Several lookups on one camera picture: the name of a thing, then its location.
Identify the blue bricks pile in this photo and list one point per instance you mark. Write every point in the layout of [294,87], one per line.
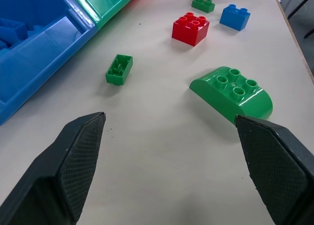
[14,32]

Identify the black chair leg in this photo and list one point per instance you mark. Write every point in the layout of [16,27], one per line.
[300,7]

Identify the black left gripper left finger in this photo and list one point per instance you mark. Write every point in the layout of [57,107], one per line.
[54,176]

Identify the blue two-stud brick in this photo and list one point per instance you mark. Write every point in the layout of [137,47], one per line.
[235,17]

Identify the small upturned green brick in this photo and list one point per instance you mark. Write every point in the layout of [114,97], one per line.
[119,69]

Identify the red four-stud brick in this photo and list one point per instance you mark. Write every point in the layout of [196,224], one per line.
[191,29]

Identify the small green two-stud brick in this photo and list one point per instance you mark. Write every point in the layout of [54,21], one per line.
[203,4]

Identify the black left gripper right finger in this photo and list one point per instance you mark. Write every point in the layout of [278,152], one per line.
[277,166]

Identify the large rounded green brick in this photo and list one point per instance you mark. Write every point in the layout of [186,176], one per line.
[233,92]

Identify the blue plastic bin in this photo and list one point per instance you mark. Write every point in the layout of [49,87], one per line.
[36,50]

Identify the green plastic bin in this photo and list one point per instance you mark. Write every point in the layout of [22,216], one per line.
[108,4]

